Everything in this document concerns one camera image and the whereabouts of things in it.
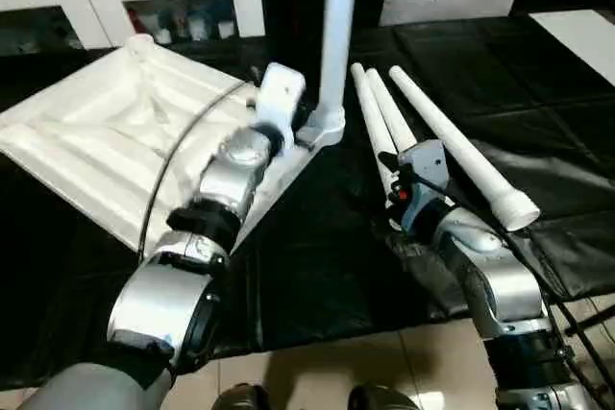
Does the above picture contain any dark left robot foot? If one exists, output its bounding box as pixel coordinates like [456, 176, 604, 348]
[210, 382, 271, 410]

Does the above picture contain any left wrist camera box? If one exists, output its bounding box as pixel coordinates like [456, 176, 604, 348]
[253, 62, 308, 148]

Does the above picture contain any dark robot foot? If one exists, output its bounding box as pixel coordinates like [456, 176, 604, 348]
[210, 382, 271, 410]
[347, 382, 420, 410]

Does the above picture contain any black tripod leg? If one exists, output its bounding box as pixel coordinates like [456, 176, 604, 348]
[563, 302, 615, 335]

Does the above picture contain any black work mat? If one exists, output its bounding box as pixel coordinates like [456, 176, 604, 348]
[0, 15, 615, 390]

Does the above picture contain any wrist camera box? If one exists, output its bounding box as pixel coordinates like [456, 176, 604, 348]
[253, 62, 308, 148]
[395, 139, 452, 239]

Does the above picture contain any dark right robot foot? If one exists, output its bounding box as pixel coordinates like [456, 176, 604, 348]
[347, 382, 420, 410]

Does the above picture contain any white plastic table leg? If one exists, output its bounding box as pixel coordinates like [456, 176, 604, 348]
[350, 62, 401, 229]
[365, 68, 420, 153]
[313, 0, 362, 146]
[387, 64, 543, 232]

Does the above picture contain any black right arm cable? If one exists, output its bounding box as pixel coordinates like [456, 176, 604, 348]
[406, 173, 615, 410]

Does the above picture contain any white plastic table top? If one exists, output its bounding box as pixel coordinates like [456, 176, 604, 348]
[0, 34, 348, 258]

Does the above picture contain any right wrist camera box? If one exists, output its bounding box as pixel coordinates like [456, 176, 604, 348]
[395, 139, 452, 239]

